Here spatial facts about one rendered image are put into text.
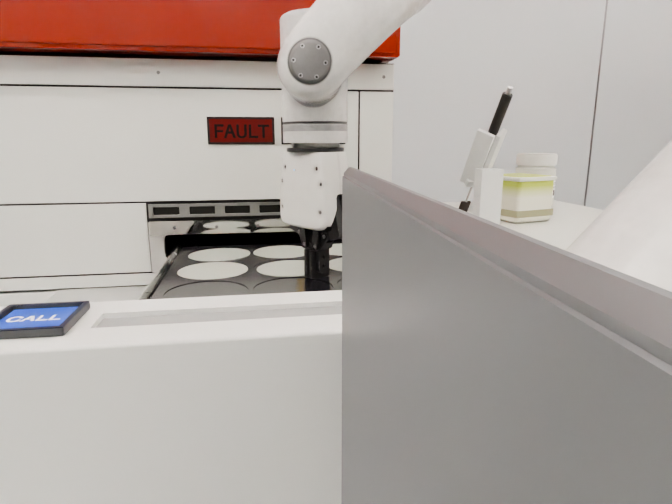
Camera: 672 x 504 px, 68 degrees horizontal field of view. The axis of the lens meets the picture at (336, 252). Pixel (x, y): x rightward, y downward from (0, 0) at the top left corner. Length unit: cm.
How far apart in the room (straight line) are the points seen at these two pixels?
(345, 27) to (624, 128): 262
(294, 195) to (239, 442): 38
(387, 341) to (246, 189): 80
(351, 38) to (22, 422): 44
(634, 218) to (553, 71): 269
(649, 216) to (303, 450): 28
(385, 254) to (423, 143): 241
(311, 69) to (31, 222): 63
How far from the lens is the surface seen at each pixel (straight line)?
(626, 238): 18
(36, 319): 40
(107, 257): 100
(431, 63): 259
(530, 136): 280
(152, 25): 92
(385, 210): 15
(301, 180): 65
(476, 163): 67
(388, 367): 16
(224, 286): 67
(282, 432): 37
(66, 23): 94
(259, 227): 94
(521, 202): 77
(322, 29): 56
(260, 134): 93
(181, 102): 95
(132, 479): 39
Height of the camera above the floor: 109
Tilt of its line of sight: 13 degrees down
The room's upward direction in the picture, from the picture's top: straight up
